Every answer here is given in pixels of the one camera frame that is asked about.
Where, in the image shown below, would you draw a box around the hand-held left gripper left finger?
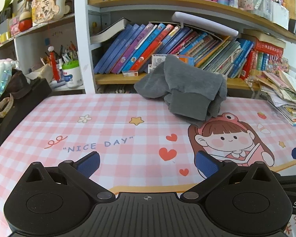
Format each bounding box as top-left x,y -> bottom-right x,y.
22,151 -> 116,204

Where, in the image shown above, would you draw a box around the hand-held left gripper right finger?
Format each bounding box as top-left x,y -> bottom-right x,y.
180,150 -> 274,204

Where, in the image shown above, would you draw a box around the grey pants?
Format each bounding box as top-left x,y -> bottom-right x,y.
134,54 -> 228,127

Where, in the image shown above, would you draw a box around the pink checked cartoon table mat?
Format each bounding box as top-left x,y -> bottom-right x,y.
0,93 -> 296,237

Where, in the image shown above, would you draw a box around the stack of papers and booklets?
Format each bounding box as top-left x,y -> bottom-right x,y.
258,70 -> 296,127

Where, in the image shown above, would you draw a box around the black box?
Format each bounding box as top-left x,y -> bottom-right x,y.
0,78 -> 53,151

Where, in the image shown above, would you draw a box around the white tub with green rim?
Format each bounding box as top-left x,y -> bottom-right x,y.
62,60 -> 83,88

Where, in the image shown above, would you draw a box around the crumpled white tissue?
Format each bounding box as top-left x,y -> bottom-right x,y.
27,64 -> 53,82

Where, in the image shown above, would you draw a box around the red tassel ornament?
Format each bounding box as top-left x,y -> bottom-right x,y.
48,46 -> 60,82

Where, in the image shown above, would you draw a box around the brown cloth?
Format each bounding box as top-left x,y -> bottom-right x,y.
8,69 -> 35,100

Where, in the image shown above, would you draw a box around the bunch of pens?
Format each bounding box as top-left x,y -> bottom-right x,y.
40,44 -> 79,66

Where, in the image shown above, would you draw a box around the small white labelled box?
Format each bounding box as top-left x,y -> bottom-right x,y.
152,54 -> 167,68

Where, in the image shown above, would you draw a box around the white and wood bookshelf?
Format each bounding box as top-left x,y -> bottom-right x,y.
0,0 -> 296,99

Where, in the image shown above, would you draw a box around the row of colourful books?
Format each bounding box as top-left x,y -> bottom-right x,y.
94,22 -> 285,80

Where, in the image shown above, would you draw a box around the white storage box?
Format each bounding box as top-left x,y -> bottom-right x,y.
271,3 -> 290,30

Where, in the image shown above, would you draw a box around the white desk lamp bar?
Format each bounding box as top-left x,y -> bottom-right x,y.
172,12 -> 239,37

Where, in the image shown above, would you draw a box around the red round doll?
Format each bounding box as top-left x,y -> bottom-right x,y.
18,11 -> 33,32

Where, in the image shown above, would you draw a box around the cartoon figure plaque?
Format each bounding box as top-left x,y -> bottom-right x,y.
31,0 -> 69,26

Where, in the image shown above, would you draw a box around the beige watch strap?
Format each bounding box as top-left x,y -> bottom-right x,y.
0,96 -> 14,118

